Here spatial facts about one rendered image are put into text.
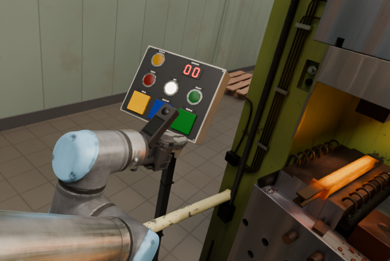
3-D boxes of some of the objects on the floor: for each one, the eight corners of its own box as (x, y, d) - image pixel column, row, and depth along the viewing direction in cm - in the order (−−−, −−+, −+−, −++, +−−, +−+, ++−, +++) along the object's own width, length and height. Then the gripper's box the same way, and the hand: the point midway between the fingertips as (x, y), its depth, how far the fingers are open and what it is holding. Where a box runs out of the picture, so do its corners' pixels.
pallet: (239, 76, 568) (241, 70, 563) (282, 91, 521) (284, 85, 516) (202, 85, 459) (203, 78, 454) (251, 106, 412) (253, 98, 407)
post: (149, 271, 146) (181, 89, 101) (145, 264, 149) (176, 84, 104) (155, 267, 148) (190, 88, 104) (152, 261, 151) (184, 84, 106)
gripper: (114, 158, 65) (168, 151, 83) (139, 177, 60) (190, 165, 78) (125, 126, 63) (177, 126, 81) (151, 144, 58) (200, 139, 76)
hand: (184, 137), depth 78 cm, fingers closed
